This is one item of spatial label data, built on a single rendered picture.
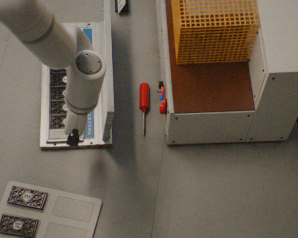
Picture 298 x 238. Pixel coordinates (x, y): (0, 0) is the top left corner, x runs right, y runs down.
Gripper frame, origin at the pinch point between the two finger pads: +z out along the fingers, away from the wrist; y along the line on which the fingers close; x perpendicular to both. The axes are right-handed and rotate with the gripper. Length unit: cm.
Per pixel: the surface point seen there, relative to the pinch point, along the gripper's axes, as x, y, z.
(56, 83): -7.1, -23.0, 12.8
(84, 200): 6.3, 12.7, 14.8
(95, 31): 2.1, -44.1, 10.8
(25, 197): -9.9, 13.6, 16.5
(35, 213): -6.4, 17.6, 17.3
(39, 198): -5.9, 13.7, 16.0
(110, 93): 7.6, -9.1, -7.4
